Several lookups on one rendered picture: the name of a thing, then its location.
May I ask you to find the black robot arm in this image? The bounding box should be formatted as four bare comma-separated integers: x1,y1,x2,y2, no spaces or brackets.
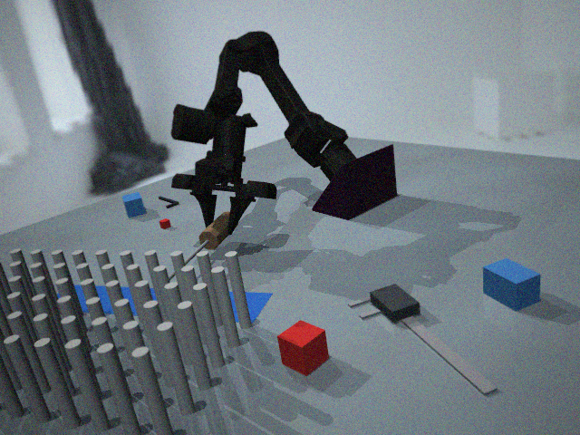
171,32,357,184

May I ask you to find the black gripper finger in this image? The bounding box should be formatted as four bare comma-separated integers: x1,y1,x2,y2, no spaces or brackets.
189,192,217,228
227,197,256,235

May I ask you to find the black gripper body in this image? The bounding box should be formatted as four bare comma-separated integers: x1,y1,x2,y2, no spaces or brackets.
171,146,277,199

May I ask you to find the blue rectangular block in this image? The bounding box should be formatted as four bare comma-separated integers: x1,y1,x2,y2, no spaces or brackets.
483,258,540,311
122,192,145,218

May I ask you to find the red cube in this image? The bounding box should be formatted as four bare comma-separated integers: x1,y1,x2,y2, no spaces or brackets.
159,218,171,229
277,320,329,376

